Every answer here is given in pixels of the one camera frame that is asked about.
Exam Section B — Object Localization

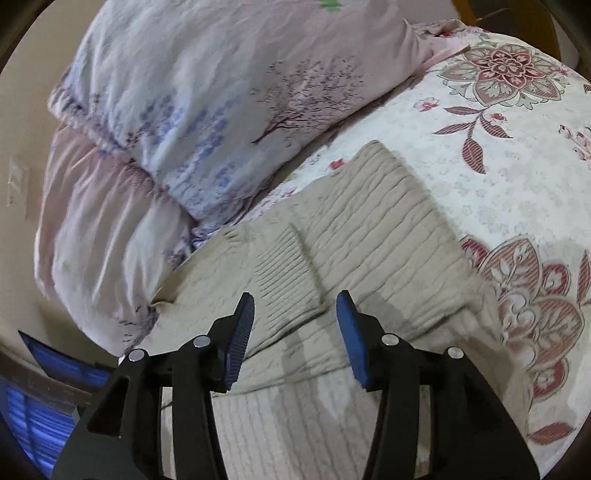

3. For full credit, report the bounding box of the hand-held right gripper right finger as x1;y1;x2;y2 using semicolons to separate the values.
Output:
336;291;542;480

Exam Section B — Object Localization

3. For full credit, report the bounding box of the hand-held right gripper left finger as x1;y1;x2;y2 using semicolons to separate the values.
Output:
50;292;256;480

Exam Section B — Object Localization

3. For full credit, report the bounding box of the beige ribbed knit garment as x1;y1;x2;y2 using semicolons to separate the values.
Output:
147;140;527;480

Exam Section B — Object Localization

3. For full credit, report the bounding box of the pale pink pillow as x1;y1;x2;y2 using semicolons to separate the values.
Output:
35;123;206;357

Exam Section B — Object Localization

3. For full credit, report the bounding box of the floral bedsheet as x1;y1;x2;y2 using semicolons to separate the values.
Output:
259;18;591;478

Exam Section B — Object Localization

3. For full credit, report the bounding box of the tree print pillow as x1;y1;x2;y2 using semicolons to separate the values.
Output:
48;0;437;234

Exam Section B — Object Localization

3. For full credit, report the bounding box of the wooden chair frame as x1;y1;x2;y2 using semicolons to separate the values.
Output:
451;0;581;70

